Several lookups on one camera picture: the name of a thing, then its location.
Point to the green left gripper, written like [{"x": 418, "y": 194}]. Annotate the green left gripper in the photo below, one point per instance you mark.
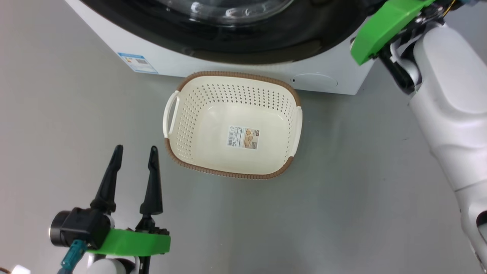
[{"x": 133, "y": 243}]

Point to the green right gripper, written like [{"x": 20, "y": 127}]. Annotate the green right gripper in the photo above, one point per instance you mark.
[{"x": 384, "y": 26}]

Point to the black round washer door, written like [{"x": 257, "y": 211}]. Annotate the black round washer door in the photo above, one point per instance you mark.
[{"x": 304, "y": 38}]

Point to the white front-load washing machine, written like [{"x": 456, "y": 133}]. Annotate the white front-load washing machine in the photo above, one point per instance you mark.
[{"x": 171, "y": 62}]

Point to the round white filter cover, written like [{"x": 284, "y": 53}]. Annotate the round white filter cover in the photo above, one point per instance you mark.
[{"x": 315, "y": 81}]

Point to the cream perforated laundry basket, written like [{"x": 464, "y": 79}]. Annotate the cream perforated laundry basket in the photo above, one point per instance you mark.
[{"x": 213, "y": 114}]

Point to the paper basket label sticker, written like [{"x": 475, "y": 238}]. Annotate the paper basket label sticker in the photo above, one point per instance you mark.
[{"x": 243, "y": 137}]

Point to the blue energy label sticker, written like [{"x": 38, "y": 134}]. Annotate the blue energy label sticker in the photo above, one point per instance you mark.
[{"x": 137, "y": 62}]

